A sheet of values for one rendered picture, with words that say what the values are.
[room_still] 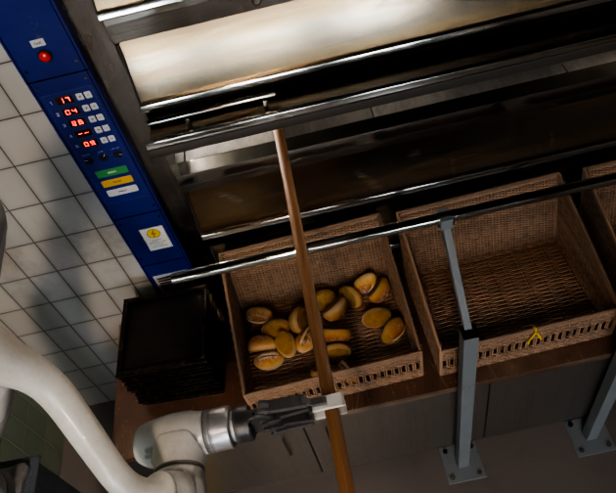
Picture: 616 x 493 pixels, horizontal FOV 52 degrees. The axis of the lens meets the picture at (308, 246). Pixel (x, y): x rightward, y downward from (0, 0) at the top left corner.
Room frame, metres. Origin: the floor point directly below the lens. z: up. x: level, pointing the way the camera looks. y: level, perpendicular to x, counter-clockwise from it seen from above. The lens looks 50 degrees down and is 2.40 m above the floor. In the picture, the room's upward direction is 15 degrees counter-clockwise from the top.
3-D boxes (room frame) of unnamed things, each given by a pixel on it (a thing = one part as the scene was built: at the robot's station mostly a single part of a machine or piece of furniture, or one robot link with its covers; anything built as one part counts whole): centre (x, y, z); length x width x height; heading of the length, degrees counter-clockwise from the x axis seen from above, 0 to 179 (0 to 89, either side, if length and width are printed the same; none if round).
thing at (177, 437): (0.59, 0.38, 1.19); 0.16 x 0.13 x 0.11; 87
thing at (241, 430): (0.60, 0.20, 1.19); 0.09 x 0.07 x 0.08; 87
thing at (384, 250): (1.13, 0.02, 0.72); 0.56 x 0.49 x 0.28; 89
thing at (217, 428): (0.60, 0.27, 1.19); 0.09 x 0.06 x 0.09; 177
